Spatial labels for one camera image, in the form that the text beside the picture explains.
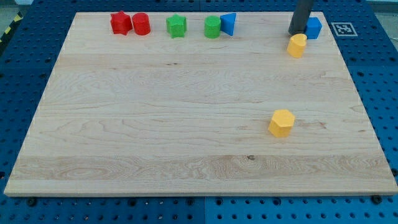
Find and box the yellow heart block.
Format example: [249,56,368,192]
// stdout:
[287,34,307,58]

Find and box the blue triangle block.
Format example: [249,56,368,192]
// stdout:
[220,13,236,36]

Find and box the light wooden board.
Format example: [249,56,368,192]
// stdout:
[4,12,397,197]

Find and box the yellow hexagon block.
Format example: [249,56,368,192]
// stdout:
[268,109,295,138]

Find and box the green cylinder block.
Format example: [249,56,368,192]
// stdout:
[204,16,221,39]

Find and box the green star block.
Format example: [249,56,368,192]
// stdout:
[166,14,187,39]

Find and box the red cylinder block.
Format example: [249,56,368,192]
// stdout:
[132,12,150,35]

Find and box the red star block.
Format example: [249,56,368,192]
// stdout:
[110,11,132,35]

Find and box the blue cube block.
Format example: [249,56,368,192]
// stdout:
[305,17,322,40]

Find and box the white fiducial marker tag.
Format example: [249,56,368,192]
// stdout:
[331,22,358,37]

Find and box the black bolt left front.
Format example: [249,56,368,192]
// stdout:
[26,197,37,207]

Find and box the black bolt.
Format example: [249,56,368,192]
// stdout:
[371,195,383,205]
[26,197,37,207]

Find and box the black bolt right front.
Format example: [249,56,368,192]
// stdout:
[371,195,383,205]

